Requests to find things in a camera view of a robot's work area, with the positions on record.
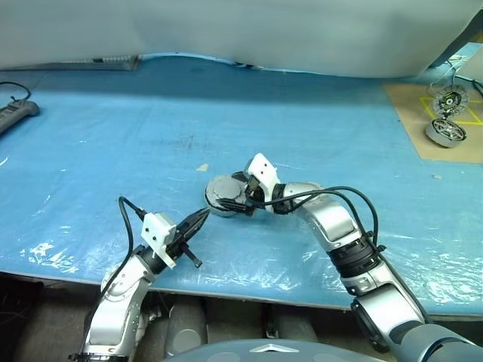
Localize black power strip cable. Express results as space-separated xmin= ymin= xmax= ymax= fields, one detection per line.
xmin=0 ymin=81 xmax=33 ymax=105

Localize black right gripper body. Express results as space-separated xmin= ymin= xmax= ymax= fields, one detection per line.
xmin=243 ymin=175 xmax=266 ymax=218

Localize white backdrop cloth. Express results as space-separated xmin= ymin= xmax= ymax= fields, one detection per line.
xmin=0 ymin=0 xmax=483 ymax=78

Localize grey round metal disc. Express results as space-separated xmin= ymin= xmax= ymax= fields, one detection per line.
xmin=206 ymin=175 xmax=245 ymax=204

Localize brown cardboard sheet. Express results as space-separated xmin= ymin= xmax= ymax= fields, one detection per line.
xmin=383 ymin=81 xmax=483 ymax=164

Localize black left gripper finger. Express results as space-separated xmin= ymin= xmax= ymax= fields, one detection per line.
xmin=180 ymin=210 xmax=210 ymax=233
xmin=183 ymin=211 xmax=210 ymax=242

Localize silver motor housing copper windings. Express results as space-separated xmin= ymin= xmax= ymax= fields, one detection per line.
xmin=203 ymin=188 xmax=246 ymax=219

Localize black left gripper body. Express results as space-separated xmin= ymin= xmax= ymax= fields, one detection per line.
xmin=168 ymin=225 xmax=202 ymax=268

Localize grey robot torso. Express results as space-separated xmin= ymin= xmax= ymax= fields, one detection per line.
xmin=162 ymin=337 xmax=382 ymax=362

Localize long silver power strip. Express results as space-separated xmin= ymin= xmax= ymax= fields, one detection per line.
xmin=0 ymin=54 xmax=141 ymax=72

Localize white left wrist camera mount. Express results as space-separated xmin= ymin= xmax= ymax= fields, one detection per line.
xmin=142 ymin=212 xmax=178 ymax=269

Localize metal gear on stand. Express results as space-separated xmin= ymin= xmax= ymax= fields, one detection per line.
xmin=432 ymin=84 xmax=469 ymax=115

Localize round metal bearing part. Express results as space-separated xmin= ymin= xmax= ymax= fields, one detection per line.
xmin=425 ymin=117 xmax=470 ymax=150

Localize yellow tape square outline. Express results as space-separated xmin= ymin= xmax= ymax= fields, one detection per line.
xmin=420 ymin=96 xmax=483 ymax=125

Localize grey rounded cylinder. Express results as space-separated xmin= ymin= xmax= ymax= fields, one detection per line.
xmin=269 ymin=303 xmax=320 ymax=342
xmin=165 ymin=297 xmax=208 ymax=357

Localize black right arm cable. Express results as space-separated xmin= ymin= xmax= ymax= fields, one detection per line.
xmin=251 ymin=186 xmax=386 ymax=261

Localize grey power strip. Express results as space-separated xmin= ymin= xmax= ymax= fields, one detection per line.
xmin=0 ymin=100 xmax=41 ymax=136

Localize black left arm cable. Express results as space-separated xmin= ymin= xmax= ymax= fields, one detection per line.
xmin=78 ymin=195 xmax=149 ymax=355

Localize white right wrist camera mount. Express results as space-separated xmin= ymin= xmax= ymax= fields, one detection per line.
xmin=247 ymin=152 xmax=284 ymax=212

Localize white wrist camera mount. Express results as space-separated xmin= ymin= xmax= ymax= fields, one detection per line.
xmin=247 ymin=152 xmax=284 ymax=212
xmin=142 ymin=212 xmax=178 ymax=269

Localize silver spoked spare rotor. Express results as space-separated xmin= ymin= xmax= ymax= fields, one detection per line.
xmin=431 ymin=118 xmax=467 ymax=141

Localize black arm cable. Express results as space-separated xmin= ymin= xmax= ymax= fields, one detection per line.
xmin=251 ymin=186 xmax=386 ymax=261
xmin=78 ymin=195 xmax=149 ymax=355

